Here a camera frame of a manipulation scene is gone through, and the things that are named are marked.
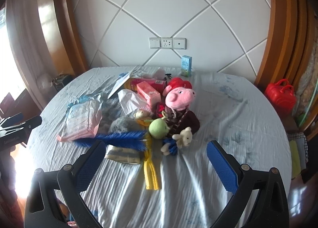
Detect white paper booklet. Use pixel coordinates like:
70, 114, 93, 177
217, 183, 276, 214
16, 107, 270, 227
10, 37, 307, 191
108, 65, 146, 99

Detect small beige bear plush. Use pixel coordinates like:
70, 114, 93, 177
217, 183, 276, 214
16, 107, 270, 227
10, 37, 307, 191
134, 109, 154, 126

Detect blue green carton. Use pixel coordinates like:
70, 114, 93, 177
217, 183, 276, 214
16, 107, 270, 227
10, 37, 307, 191
180, 55, 193, 77

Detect grey plush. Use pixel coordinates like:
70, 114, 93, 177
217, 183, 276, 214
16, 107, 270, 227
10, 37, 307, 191
101, 99, 143, 135

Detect red plastic bag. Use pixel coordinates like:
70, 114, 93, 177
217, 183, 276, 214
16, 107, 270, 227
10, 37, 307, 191
264, 79, 298, 116

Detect pink clear plastic pack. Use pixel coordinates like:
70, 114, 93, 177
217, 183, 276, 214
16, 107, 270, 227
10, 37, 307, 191
57, 94, 103, 142

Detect pink box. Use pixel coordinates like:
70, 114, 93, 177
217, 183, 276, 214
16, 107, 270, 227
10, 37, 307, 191
137, 81, 162, 111

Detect white wall plate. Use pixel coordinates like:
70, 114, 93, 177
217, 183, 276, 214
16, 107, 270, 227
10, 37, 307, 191
173, 38, 187, 50

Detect wooden wall trim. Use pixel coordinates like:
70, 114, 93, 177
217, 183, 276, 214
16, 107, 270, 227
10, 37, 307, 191
255, 0, 318, 89
37, 0, 89, 79

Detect white covered fan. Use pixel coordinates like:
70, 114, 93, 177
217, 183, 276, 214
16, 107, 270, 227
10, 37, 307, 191
37, 73, 54, 90

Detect white bear plush blue dress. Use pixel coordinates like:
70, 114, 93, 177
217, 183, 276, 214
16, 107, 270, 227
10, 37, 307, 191
160, 127, 193, 156

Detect pale window curtain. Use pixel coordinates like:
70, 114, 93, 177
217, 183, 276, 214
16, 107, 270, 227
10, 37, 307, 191
0, 0, 44, 119

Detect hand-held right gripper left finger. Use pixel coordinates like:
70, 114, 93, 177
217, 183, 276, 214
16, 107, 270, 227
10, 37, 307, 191
23, 140, 107, 228

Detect red yellow can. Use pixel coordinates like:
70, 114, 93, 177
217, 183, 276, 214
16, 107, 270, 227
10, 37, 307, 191
123, 77, 167, 92

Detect translucent grey bag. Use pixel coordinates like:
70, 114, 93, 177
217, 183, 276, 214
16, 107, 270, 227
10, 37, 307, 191
143, 67, 166, 81

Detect yellow plastic tongs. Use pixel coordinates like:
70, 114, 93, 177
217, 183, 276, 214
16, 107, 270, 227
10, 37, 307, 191
142, 133, 160, 191

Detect blue feather duster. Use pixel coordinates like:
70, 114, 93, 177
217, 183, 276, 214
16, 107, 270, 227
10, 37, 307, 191
75, 131, 147, 150

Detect dark maroon plush toy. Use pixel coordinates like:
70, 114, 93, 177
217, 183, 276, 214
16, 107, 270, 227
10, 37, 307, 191
159, 102, 201, 139

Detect white wall socket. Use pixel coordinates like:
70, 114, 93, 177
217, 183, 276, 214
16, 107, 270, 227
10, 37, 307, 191
160, 37, 173, 49

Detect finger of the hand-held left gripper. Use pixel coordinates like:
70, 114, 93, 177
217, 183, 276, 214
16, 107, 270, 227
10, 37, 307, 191
0, 113, 24, 127
15, 116, 43, 131

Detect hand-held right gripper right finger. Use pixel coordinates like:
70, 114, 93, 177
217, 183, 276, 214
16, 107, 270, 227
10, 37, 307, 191
206, 140, 291, 228

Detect roll of clear tape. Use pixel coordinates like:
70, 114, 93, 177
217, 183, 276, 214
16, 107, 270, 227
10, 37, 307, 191
104, 145, 142, 165

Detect pink pig plush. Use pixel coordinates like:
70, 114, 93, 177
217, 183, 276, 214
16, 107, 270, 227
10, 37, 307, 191
163, 77, 197, 111

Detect white plastic bag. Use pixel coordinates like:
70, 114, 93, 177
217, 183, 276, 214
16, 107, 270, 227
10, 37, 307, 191
117, 89, 149, 116

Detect green plush toy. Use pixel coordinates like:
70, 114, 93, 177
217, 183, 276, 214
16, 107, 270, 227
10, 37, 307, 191
148, 118, 171, 140

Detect black printed bag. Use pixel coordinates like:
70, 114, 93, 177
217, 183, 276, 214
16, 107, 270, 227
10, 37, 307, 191
53, 75, 75, 92

